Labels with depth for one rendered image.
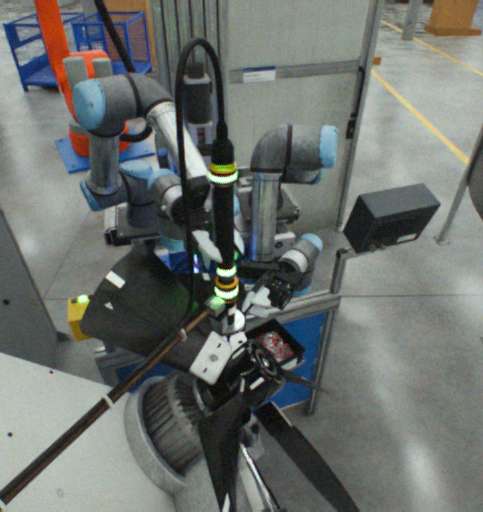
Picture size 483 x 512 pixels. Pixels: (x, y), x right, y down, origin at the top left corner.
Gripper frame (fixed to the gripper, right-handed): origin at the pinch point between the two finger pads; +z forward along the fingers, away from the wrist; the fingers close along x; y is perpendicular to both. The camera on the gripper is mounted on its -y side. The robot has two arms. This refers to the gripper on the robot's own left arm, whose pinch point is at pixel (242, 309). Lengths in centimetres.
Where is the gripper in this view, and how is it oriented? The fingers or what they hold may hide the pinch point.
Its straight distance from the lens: 99.4
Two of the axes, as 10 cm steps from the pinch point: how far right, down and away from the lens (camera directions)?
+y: 8.3, 4.3, -3.6
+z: -5.6, 5.3, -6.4
